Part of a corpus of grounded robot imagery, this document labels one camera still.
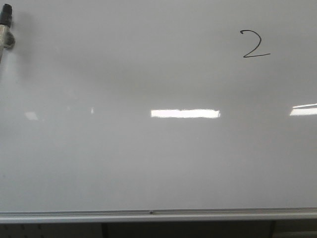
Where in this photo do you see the black whiteboard marker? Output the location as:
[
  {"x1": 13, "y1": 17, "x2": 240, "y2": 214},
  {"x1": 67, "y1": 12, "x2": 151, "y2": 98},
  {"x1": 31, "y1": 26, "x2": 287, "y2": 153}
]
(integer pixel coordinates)
[{"x1": 0, "y1": 3, "x2": 15, "y2": 60}]

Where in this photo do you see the white whiteboard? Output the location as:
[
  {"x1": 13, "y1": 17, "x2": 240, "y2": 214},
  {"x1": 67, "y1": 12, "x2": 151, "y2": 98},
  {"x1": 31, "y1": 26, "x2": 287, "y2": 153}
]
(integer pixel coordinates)
[{"x1": 0, "y1": 0, "x2": 317, "y2": 224}]

